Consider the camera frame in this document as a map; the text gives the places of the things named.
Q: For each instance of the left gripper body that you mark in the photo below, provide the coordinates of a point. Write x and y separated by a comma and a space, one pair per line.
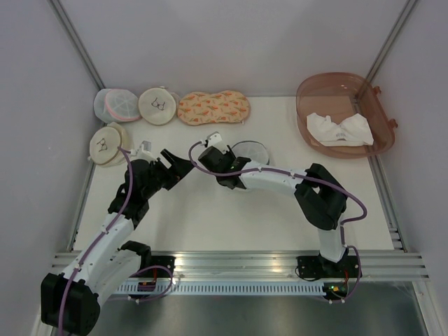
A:
164, 178

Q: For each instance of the white mesh bag blue zipper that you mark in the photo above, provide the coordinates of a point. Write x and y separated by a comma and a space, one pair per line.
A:
253, 150

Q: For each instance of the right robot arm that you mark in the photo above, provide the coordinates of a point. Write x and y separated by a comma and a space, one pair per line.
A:
318, 194

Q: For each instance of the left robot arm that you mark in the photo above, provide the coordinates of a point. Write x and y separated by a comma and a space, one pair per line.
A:
72, 300

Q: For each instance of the beige round bag upper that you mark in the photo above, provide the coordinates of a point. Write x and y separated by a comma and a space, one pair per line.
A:
158, 106

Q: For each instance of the beige round bag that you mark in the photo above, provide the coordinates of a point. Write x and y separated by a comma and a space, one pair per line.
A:
158, 106
104, 145

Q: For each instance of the beige round bag lower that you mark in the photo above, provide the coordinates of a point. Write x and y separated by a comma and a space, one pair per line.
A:
104, 145

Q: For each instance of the white mesh bag pink trim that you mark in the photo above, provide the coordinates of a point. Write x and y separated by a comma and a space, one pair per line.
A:
116, 105

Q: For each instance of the white bra in basket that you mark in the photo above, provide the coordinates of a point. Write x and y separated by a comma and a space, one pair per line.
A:
352, 131

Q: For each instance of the orange floral fabric pouch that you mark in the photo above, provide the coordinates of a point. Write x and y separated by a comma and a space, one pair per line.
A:
199, 108

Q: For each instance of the pink translucent plastic basket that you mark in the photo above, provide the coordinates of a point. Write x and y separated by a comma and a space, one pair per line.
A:
342, 95

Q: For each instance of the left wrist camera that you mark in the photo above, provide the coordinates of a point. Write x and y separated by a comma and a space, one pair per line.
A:
144, 148

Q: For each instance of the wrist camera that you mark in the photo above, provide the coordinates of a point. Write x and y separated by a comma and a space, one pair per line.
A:
144, 148
215, 140

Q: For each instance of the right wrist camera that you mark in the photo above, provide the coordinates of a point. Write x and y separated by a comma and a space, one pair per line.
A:
215, 140

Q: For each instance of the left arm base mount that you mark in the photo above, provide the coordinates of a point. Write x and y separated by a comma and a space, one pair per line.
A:
167, 261

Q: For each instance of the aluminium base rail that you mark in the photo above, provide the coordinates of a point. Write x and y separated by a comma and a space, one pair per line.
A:
282, 265

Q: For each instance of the white slotted cable duct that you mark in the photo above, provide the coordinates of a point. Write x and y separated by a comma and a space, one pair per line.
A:
233, 288

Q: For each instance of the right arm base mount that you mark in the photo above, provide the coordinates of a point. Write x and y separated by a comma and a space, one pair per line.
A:
314, 267

